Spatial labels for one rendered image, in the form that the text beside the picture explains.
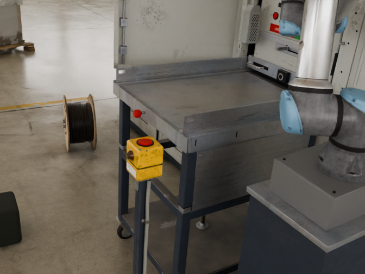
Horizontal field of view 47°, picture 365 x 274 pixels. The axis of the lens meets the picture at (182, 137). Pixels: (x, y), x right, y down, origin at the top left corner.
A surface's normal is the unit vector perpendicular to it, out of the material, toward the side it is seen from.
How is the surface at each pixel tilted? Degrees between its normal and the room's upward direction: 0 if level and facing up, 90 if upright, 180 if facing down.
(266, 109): 90
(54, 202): 0
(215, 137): 90
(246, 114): 90
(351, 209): 90
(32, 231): 0
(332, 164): 74
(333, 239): 0
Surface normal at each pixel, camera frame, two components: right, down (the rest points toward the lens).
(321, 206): -0.84, 0.17
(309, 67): -0.49, 0.14
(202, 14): 0.26, 0.43
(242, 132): 0.51, 0.40
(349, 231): 0.07, -0.90
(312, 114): -0.03, 0.20
